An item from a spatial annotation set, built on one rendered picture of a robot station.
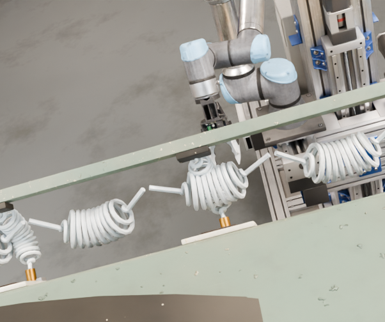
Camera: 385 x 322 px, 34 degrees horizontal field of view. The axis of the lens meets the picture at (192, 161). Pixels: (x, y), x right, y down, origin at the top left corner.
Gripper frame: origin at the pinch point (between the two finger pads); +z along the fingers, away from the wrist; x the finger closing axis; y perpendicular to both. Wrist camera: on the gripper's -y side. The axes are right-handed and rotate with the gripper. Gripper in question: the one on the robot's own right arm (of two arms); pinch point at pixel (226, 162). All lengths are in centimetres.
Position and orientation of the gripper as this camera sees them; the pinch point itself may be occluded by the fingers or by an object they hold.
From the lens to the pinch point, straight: 181.1
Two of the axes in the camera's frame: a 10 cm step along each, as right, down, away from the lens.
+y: -0.7, 2.2, -9.7
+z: 2.8, 9.4, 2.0
